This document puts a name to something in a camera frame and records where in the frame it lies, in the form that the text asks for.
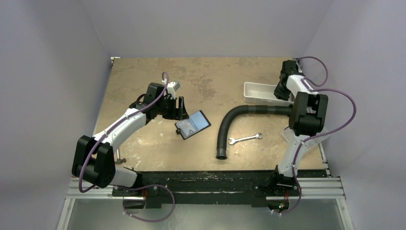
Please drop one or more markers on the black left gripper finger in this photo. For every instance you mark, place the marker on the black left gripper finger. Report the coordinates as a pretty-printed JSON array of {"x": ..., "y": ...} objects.
[
  {"x": 181, "y": 103},
  {"x": 180, "y": 113}
]

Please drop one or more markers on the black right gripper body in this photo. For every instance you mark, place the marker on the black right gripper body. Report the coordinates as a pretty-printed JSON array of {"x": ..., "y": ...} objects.
[{"x": 279, "y": 92}]

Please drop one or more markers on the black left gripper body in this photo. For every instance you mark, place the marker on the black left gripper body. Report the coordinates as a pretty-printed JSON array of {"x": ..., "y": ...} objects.
[{"x": 166, "y": 107}]

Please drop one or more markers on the silver VIP credit card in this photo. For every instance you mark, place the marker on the silver VIP credit card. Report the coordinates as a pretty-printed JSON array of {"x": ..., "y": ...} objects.
[{"x": 187, "y": 127}]

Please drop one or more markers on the black leather card holder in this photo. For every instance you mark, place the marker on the black leather card holder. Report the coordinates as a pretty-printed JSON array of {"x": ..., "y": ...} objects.
[{"x": 196, "y": 123}]

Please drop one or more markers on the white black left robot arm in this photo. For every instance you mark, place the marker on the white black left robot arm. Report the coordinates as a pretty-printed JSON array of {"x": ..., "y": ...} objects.
[{"x": 94, "y": 156}]

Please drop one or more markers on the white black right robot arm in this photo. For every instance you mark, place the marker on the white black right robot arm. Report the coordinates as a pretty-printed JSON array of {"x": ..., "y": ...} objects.
[{"x": 306, "y": 120}]

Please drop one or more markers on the white plastic tray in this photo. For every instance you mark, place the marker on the white plastic tray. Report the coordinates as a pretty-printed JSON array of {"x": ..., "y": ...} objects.
[{"x": 263, "y": 94}]

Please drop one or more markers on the small metal hammer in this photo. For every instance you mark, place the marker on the small metal hammer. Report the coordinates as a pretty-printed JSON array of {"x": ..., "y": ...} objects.
[{"x": 119, "y": 159}]

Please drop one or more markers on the clear plastic organizer box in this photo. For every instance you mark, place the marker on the clear plastic organizer box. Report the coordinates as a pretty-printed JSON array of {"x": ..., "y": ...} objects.
[{"x": 314, "y": 141}]

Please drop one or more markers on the silver open-end wrench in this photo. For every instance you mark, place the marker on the silver open-end wrench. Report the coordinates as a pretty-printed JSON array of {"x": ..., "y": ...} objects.
[{"x": 233, "y": 141}]

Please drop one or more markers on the black aluminium base frame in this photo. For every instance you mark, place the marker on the black aluminium base frame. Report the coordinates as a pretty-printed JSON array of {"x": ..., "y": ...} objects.
[{"x": 253, "y": 188}]

